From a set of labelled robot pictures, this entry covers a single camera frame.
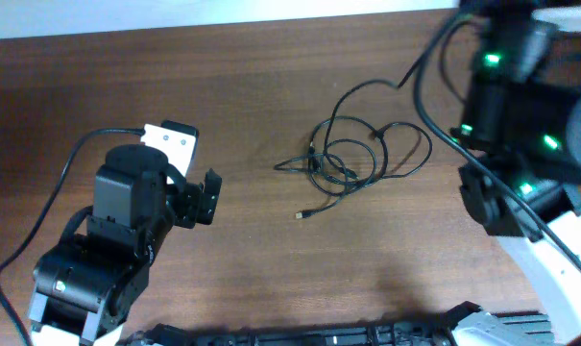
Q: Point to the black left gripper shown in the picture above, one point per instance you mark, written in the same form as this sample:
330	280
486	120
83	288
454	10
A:
194	203

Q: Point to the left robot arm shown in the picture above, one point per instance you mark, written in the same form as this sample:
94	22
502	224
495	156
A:
86	285

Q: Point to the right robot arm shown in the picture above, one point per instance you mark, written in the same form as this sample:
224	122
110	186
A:
523	184

